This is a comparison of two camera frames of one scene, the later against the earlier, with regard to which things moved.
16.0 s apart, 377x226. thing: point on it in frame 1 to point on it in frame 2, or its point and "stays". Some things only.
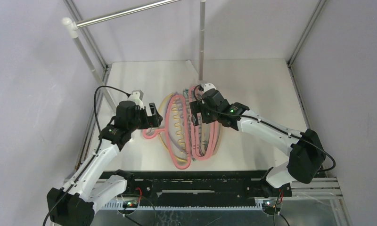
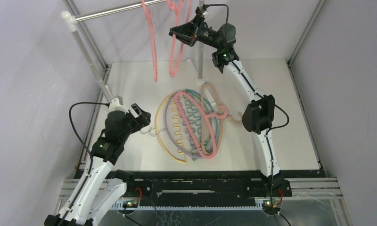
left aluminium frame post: [103, 62] stays
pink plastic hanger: [214, 133] to [222, 113]
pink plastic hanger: [151, 133] to [146, 11]
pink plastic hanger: [214, 135] to [176, 10]
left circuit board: [130, 204] stays
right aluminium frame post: [290, 60] stays
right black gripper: [200, 111] to [195, 32]
